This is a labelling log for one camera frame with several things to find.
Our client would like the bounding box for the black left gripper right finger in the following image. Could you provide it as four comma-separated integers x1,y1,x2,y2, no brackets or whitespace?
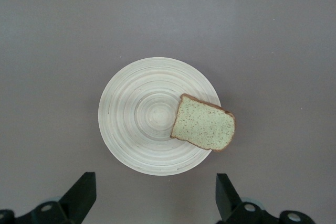
215,173,315,224

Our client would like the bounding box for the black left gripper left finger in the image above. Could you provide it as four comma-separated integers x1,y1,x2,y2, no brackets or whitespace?
0,172,97,224

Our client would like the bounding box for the slice of bread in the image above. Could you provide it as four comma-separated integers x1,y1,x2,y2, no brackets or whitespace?
170,93,236,153

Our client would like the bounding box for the round wooden plate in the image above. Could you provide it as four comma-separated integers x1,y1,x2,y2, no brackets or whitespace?
98,57,221,175

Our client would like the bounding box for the table cover sheet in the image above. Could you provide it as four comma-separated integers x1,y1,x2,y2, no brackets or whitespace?
0,0,336,224

